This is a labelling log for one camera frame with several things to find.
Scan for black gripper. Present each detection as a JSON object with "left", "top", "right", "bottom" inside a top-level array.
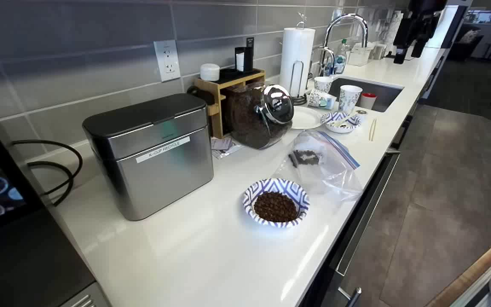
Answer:
[{"left": 391, "top": 0, "right": 448, "bottom": 66}]

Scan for coffee beans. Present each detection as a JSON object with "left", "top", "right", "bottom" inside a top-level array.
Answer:
[
  {"left": 286, "top": 148, "right": 320, "bottom": 169},
  {"left": 252, "top": 191, "right": 301, "bottom": 223}
]

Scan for large blue patterned bowl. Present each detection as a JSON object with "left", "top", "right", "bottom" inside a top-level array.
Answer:
[{"left": 240, "top": 175, "right": 311, "bottom": 230}]

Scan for coffee beans in bowl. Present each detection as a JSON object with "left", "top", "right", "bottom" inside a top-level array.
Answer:
[{"left": 252, "top": 191, "right": 301, "bottom": 223}]

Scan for coffee pod capsule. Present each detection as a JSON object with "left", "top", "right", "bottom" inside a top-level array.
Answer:
[{"left": 357, "top": 90, "right": 378, "bottom": 111}]

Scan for soap bottle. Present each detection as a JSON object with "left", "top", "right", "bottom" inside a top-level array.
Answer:
[{"left": 332, "top": 37, "right": 349, "bottom": 76}]

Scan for tall chrome faucet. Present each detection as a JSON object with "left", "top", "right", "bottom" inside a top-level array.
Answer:
[{"left": 318, "top": 12, "right": 371, "bottom": 78}]

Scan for upright patterned paper cup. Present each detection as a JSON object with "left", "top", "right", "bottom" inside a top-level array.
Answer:
[{"left": 337, "top": 83, "right": 364, "bottom": 116}]

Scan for beige stir stick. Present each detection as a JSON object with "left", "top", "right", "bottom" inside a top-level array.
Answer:
[{"left": 366, "top": 117, "right": 378, "bottom": 143}]

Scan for lying patterned paper cup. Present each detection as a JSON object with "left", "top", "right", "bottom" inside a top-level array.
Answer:
[{"left": 304, "top": 88, "right": 339, "bottom": 111}]

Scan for white paper towel roll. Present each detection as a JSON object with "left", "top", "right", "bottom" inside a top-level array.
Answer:
[{"left": 277, "top": 25, "right": 316, "bottom": 99}]

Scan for metal paper towel holder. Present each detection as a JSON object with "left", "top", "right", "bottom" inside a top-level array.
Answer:
[{"left": 287, "top": 58, "right": 308, "bottom": 105}]

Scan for white plate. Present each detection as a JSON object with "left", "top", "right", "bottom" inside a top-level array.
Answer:
[{"left": 289, "top": 105, "right": 327, "bottom": 131}]

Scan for clear zip plastic bag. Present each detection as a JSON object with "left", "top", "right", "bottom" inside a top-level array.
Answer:
[{"left": 275, "top": 126, "right": 366, "bottom": 201}]

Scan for tall black box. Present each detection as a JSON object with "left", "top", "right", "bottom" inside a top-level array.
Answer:
[{"left": 243, "top": 36, "right": 255, "bottom": 73}]

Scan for glass coffee bean jar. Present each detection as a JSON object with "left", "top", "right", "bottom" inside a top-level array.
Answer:
[{"left": 221, "top": 82, "right": 296, "bottom": 152}]

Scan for black box with white label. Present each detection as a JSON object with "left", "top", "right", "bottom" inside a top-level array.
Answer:
[{"left": 233, "top": 46, "right": 246, "bottom": 73}]

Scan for wooden rack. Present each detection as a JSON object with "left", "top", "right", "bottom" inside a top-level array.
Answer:
[{"left": 192, "top": 66, "right": 267, "bottom": 140}]

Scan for stainless steel bin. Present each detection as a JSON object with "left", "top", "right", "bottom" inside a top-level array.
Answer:
[{"left": 81, "top": 92, "right": 216, "bottom": 221}]

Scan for black appliance with screen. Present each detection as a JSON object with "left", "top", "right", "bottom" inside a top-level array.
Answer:
[{"left": 0, "top": 95, "right": 110, "bottom": 307}]

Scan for long drawer handle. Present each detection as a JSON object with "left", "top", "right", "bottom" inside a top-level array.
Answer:
[{"left": 333, "top": 152, "right": 402, "bottom": 279}]

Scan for white wall outlet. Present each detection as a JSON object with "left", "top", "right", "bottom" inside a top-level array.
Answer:
[{"left": 151, "top": 39, "right": 182, "bottom": 83}]

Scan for black power cable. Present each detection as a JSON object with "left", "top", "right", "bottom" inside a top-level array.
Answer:
[{"left": 8, "top": 138, "right": 85, "bottom": 208}]

